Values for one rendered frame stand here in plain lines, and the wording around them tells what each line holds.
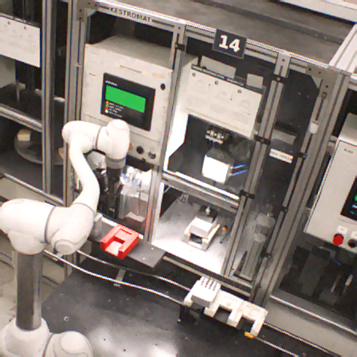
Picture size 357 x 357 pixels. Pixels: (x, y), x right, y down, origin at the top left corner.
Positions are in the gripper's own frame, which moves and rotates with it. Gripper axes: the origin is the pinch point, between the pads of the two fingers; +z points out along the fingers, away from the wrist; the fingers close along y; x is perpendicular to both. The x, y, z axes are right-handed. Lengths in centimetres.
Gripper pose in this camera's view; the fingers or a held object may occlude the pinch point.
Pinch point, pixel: (111, 199)
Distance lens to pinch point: 229.7
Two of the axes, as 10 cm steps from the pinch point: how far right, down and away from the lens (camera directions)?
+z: -1.5, 7.9, 5.9
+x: -5.3, 4.4, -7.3
